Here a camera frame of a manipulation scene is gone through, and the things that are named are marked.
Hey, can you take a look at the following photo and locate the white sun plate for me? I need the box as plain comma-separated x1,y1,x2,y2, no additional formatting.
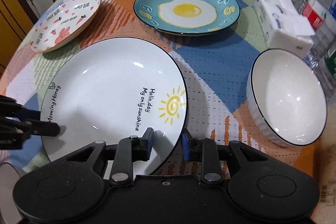
41,38,188,174

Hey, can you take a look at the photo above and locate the white ribbed bowl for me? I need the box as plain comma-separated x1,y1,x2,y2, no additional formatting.
246,49,327,147

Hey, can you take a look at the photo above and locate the pink bunny plate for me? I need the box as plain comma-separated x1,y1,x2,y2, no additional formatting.
29,0,101,53

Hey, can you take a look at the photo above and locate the blue fried egg plate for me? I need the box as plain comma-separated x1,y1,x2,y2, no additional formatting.
133,0,240,36

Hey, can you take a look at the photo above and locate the patchwork tablecloth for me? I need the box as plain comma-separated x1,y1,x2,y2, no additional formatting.
1,0,327,176

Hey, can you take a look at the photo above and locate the yellow wooden chair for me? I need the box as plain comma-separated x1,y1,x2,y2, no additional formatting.
0,0,38,74

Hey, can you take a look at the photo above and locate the white tissue pack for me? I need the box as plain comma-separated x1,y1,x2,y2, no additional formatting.
254,0,315,59

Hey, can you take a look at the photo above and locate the green label water bottle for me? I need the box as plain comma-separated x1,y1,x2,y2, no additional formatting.
305,26,335,101

